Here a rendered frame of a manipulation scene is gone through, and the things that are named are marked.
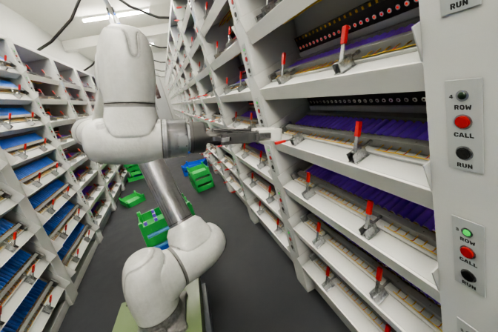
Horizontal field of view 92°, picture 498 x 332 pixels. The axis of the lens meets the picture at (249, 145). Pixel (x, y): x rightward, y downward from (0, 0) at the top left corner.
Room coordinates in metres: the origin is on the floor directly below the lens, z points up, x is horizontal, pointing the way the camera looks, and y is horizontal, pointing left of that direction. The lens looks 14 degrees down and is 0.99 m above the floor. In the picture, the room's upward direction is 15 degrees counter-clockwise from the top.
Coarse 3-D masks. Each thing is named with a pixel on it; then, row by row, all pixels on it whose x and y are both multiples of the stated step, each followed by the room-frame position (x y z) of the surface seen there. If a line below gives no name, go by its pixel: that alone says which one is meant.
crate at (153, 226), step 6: (150, 210) 1.44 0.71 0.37; (156, 210) 1.46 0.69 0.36; (192, 210) 1.36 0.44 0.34; (138, 216) 1.40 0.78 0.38; (144, 216) 1.42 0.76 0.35; (150, 216) 1.44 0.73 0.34; (156, 216) 1.44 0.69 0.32; (162, 216) 1.42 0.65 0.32; (150, 222) 1.38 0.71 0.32; (156, 222) 1.27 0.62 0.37; (162, 222) 1.28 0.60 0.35; (144, 228) 1.24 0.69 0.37; (150, 228) 1.25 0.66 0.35; (156, 228) 1.27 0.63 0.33; (144, 234) 1.24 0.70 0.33
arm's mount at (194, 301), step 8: (200, 280) 0.93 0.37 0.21; (184, 288) 0.86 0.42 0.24; (192, 288) 0.85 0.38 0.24; (200, 288) 0.86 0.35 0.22; (192, 296) 0.80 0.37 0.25; (200, 296) 0.80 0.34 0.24; (192, 304) 0.77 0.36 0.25; (200, 304) 0.76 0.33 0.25; (120, 312) 0.82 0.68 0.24; (128, 312) 0.81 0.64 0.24; (192, 312) 0.73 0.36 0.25; (200, 312) 0.72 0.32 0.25; (120, 320) 0.78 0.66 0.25; (128, 320) 0.77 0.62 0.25; (192, 320) 0.69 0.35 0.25; (200, 320) 0.69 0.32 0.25; (120, 328) 0.74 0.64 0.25; (128, 328) 0.73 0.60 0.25; (136, 328) 0.72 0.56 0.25; (192, 328) 0.66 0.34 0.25; (200, 328) 0.65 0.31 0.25
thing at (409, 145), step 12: (300, 132) 0.81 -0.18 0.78; (312, 132) 0.75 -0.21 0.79; (324, 132) 0.69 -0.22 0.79; (336, 132) 0.64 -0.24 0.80; (348, 132) 0.61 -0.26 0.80; (348, 144) 0.58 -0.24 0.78; (372, 144) 0.53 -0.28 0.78; (384, 144) 0.50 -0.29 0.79; (396, 144) 0.47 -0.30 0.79; (408, 144) 0.44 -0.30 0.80; (420, 144) 0.42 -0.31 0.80
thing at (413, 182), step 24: (288, 120) 0.94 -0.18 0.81; (288, 144) 0.80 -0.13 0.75; (312, 144) 0.71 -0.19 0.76; (360, 144) 0.57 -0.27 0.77; (336, 168) 0.57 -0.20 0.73; (360, 168) 0.48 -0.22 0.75; (384, 168) 0.44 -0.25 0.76; (408, 168) 0.41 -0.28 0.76; (408, 192) 0.38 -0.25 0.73; (432, 192) 0.34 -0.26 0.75
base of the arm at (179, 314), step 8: (184, 296) 0.80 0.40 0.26; (184, 304) 0.76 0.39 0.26; (176, 312) 0.70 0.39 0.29; (184, 312) 0.72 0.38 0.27; (168, 320) 0.67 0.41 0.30; (176, 320) 0.69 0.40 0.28; (184, 320) 0.69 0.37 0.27; (144, 328) 0.66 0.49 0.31; (152, 328) 0.65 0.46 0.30; (160, 328) 0.66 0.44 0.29; (168, 328) 0.66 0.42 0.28; (176, 328) 0.66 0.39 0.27; (184, 328) 0.66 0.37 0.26
